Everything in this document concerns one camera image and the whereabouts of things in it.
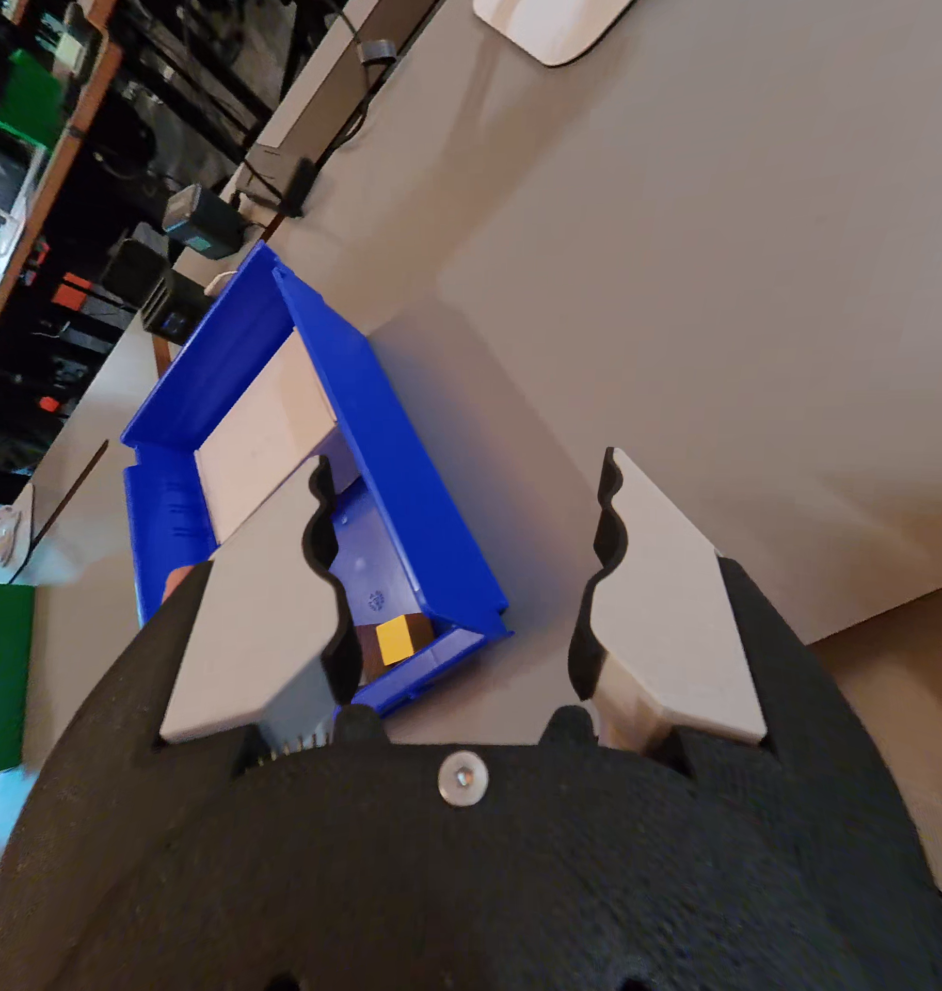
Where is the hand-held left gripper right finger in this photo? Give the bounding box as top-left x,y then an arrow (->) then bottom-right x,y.
567,446 -> 768,756

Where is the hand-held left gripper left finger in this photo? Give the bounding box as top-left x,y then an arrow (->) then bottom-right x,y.
159,455 -> 363,750

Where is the white cardboard mailer box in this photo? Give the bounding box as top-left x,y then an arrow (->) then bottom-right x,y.
194,329 -> 340,545

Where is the blue plastic bin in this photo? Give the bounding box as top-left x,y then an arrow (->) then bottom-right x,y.
121,240 -> 514,717

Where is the grey desk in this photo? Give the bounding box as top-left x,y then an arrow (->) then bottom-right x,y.
22,0 -> 942,768

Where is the yellow cube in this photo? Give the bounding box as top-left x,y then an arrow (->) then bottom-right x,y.
375,614 -> 435,667

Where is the green plastic bin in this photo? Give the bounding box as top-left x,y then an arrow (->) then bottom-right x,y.
0,584 -> 37,785
0,50 -> 65,148

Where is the black power adapter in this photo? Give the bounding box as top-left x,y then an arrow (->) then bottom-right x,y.
140,267 -> 212,347

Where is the black square box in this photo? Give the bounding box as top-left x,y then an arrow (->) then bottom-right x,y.
101,238 -> 170,309

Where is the black battery charger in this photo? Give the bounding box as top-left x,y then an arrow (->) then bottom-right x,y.
163,183 -> 249,260

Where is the long wooden table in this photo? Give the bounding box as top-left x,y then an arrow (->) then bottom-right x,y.
0,0 -> 125,365

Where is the black cable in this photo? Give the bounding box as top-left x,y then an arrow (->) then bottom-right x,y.
238,4 -> 398,221

